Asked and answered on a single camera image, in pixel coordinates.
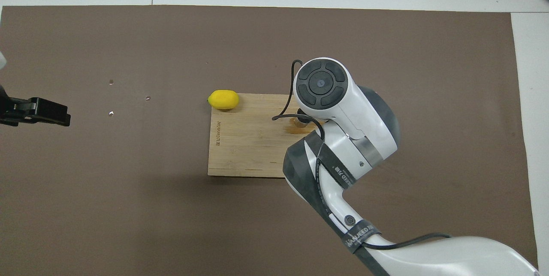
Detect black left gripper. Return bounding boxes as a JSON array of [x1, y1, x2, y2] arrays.
[[0, 83, 72, 127]]

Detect brown table mat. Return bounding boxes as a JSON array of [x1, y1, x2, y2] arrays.
[[0, 5, 540, 276]]

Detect yellow lemon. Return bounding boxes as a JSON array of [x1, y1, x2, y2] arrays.
[[208, 90, 239, 110]]

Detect wooden cutting board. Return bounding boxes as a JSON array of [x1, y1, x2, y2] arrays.
[[208, 94, 325, 178]]

